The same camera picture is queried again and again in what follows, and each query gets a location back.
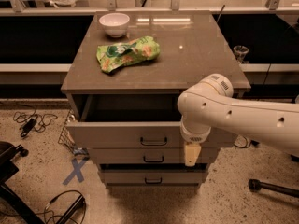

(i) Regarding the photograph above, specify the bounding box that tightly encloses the clear glass cup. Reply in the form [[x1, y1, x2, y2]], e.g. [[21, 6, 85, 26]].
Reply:
[[233, 45, 249, 63]]

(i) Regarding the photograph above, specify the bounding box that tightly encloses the black stand with cable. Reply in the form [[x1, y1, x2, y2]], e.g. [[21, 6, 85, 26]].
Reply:
[[43, 189, 87, 224]]

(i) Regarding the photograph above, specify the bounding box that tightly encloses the grey top drawer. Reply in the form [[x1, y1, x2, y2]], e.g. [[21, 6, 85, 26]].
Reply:
[[65, 94, 239, 150]]

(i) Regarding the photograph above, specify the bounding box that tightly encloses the black cable right floor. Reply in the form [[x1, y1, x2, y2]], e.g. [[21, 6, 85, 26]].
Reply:
[[233, 135, 252, 149]]

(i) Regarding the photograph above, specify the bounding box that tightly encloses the blue tape cross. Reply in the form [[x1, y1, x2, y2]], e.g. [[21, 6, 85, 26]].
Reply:
[[63, 157, 89, 186]]

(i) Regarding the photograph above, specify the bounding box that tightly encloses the grey middle drawer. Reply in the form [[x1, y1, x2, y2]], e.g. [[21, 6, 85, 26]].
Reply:
[[87, 147, 221, 165]]

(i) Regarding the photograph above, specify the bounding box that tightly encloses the black office chair base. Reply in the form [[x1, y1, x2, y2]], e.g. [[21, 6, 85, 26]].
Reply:
[[0, 141, 44, 224]]

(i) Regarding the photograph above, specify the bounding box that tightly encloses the grey drawer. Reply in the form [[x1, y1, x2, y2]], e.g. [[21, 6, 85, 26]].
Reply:
[[98, 170, 208, 185], [87, 147, 221, 165], [65, 94, 239, 150]]

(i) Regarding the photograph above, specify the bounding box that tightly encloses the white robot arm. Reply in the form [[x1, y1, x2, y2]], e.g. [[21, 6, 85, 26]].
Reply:
[[178, 74, 299, 167]]

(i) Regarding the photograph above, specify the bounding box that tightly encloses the black tripod leg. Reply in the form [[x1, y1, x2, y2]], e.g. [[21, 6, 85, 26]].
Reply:
[[248, 179, 299, 198]]

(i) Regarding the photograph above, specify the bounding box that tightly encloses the green snack bag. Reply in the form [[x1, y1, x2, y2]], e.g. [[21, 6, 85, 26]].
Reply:
[[96, 36, 161, 74]]

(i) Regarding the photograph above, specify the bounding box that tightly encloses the white ceramic bowl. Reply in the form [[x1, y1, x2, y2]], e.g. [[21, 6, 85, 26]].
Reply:
[[99, 13, 130, 37]]

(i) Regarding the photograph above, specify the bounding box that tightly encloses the grey bottom drawer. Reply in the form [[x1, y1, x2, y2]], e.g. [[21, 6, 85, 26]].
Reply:
[[98, 170, 208, 185]]

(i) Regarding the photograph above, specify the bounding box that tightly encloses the black power adapter cable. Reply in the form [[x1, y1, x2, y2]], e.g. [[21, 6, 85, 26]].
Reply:
[[12, 104, 59, 139]]

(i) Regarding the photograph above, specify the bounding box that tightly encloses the wire basket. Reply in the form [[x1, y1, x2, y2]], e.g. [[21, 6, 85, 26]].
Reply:
[[58, 110, 89, 158]]

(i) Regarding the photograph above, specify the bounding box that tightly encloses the grey drawer cabinet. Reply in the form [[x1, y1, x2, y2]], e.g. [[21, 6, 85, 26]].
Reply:
[[61, 10, 252, 190]]

